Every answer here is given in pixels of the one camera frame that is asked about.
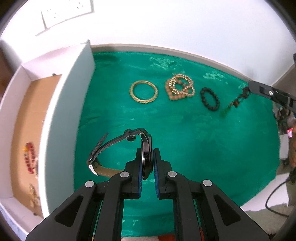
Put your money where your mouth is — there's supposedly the gold chain necklace bundle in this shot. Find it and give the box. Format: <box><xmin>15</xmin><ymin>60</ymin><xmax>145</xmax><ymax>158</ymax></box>
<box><xmin>27</xmin><ymin>184</ymin><xmax>41</xmax><ymax>216</ymax></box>

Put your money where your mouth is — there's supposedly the green velvet cloth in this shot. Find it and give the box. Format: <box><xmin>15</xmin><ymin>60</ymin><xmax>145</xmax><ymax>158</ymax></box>
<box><xmin>74</xmin><ymin>52</ymin><xmax>280</xmax><ymax>206</ymax></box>

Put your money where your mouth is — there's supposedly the white wall socket panel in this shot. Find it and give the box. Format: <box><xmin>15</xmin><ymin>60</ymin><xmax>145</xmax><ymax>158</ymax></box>
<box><xmin>36</xmin><ymin>0</ymin><xmax>94</xmax><ymax>36</ymax></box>

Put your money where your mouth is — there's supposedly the tan wooden bead bracelet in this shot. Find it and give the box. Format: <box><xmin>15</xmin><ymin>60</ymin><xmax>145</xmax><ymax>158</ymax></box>
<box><xmin>164</xmin><ymin>76</ymin><xmax>189</xmax><ymax>101</ymax></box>

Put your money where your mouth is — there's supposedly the small gold bead bracelet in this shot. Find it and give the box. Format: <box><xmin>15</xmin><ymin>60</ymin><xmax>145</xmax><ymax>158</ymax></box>
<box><xmin>172</xmin><ymin>73</ymin><xmax>196</xmax><ymax>98</ymax></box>

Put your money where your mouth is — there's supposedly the red bead bracelet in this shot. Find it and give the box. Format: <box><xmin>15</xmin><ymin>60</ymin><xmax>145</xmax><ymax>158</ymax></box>
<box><xmin>23</xmin><ymin>141</ymin><xmax>38</xmax><ymax>175</ymax></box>

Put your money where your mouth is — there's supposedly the dark mixed bead bracelet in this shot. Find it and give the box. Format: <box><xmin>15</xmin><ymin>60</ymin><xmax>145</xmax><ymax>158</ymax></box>
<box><xmin>219</xmin><ymin>86</ymin><xmax>251</xmax><ymax>117</ymax></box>

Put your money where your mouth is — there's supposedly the white jewelry box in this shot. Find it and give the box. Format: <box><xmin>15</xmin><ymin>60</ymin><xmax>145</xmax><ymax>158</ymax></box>
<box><xmin>1</xmin><ymin>42</ymin><xmax>95</xmax><ymax>237</ymax></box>

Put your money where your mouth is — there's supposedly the black cable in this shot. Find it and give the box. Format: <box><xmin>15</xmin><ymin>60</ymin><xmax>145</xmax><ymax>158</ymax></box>
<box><xmin>265</xmin><ymin>178</ymin><xmax>292</xmax><ymax>217</ymax></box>

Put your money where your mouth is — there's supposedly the gold bangle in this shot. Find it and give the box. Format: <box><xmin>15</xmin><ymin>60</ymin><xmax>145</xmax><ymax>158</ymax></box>
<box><xmin>129</xmin><ymin>80</ymin><xmax>159</xmax><ymax>104</ymax></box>

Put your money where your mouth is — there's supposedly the black bead bracelet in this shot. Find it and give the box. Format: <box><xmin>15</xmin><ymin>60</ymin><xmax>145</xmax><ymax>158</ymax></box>
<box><xmin>200</xmin><ymin>87</ymin><xmax>220</xmax><ymax>112</ymax></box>

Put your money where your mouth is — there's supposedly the black wristwatch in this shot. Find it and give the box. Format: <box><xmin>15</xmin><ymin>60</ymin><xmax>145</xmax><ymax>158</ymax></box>
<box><xmin>87</xmin><ymin>128</ymin><xmax>154</xmax><ymax>180</ymax></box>

